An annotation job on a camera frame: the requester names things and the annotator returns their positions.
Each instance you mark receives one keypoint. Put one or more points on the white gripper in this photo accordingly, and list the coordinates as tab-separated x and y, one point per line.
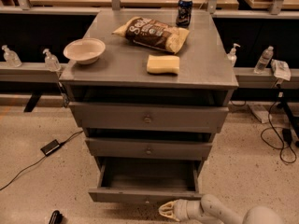
181	209

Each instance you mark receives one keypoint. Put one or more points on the grey bottom drawer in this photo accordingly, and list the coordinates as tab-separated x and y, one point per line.
132	180

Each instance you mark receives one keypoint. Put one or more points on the grey drawer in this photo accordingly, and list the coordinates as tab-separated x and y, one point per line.
148	149
132	180
168	118

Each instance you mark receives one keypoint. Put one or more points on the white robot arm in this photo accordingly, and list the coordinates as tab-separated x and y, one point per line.
210	210

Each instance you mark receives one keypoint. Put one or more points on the grey middle drawer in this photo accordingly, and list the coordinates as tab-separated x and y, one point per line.
148	149

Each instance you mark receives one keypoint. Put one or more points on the grey top drawer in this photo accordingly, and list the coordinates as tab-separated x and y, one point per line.
168	118

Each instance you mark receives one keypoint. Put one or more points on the grey wooden drawer cabinet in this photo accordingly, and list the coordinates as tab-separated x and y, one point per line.
120	76

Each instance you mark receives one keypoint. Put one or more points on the black object on floor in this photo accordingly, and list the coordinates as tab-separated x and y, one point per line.
56	217

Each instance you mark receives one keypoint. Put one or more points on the black power adapter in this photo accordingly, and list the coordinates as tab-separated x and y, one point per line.
50	147

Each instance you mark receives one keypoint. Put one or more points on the yellow sponge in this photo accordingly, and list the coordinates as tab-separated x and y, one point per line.
163	64

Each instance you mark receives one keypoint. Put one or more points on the clear pump bottle right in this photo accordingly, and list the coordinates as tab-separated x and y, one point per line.
232	54

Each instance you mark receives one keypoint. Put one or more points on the clear pump bottle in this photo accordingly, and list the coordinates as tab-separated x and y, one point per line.
11	57
232	54
51	61

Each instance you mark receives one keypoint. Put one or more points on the clear water bottle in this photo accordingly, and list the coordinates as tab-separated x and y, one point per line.
264	60

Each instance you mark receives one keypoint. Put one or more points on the brown chip bag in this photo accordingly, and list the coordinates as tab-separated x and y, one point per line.
153	34

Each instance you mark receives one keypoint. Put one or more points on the white bowl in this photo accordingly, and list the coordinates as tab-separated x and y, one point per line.
85	50

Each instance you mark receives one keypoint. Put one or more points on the white plastic packet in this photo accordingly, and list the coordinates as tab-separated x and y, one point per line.
281	70

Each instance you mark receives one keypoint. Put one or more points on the blue soda can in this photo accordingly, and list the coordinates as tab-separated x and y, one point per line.
184	13

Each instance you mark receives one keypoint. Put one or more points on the clear pump bottle far left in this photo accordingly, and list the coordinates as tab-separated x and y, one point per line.
11	57

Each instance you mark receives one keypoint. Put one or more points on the grey rail shelf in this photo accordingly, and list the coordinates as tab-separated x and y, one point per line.
27	72

